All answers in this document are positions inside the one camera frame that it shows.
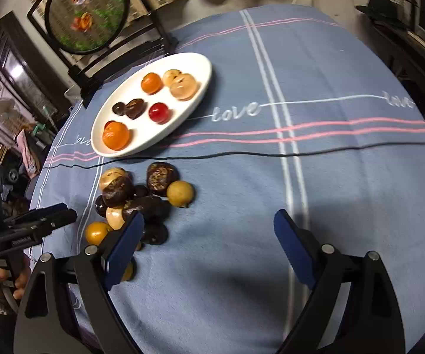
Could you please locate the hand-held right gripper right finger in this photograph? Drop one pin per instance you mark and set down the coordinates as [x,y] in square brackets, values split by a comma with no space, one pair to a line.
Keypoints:
[295,247]

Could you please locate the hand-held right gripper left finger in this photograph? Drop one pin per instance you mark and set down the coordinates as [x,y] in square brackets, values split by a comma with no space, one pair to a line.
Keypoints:
[125,250]

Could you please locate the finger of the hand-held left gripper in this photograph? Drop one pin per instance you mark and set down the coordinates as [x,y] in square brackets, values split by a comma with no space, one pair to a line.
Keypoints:
[53,223]
[39,214]

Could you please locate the green-yellow tangerine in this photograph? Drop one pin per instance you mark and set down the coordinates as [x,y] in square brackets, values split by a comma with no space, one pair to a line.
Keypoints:
[129,273]

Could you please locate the yellow-orange tangerine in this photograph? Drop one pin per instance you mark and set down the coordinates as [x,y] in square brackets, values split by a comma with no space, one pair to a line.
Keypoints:
[97,233]

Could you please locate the pale beige round pear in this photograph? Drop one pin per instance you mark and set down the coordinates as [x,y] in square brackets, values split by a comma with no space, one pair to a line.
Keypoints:
[115,219]

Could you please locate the small dark plum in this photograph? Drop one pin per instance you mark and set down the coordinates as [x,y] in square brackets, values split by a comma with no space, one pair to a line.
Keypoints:
[156,234]
[140,191]
[100,206]
[118,108]

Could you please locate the tan round pear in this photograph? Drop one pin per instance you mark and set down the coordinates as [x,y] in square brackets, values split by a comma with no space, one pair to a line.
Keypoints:
[111,175]

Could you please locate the small tan longan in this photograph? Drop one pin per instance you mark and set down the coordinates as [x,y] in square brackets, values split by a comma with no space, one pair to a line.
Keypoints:
[180,193]

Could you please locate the orange tangerine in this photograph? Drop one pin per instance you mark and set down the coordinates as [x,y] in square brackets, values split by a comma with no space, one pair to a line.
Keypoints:
[151,83]
[116,138]

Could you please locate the spotted beige pear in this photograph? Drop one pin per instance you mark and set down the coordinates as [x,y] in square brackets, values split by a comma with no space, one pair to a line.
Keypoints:
[171,75]

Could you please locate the white plate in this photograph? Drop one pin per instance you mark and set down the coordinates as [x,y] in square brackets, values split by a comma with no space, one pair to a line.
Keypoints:
[194,70]

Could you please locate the pink cloth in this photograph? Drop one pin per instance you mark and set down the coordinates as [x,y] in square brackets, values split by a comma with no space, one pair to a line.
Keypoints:
[26,151]

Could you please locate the blue striped tablecloth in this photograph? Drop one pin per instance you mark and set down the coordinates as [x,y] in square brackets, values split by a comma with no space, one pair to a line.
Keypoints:
[234,191]

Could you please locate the electric fan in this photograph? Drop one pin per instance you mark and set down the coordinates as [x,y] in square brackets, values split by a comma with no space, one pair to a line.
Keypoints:
[7,110]

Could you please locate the dark wooden glass cabinet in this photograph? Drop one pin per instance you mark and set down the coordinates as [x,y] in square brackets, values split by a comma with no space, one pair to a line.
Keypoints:
[24,70]

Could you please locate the black desk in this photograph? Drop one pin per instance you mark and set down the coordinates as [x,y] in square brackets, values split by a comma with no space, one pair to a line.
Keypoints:
[411,55]

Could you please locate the black hat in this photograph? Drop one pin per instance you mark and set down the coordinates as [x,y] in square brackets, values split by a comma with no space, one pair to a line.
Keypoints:
[378,7]

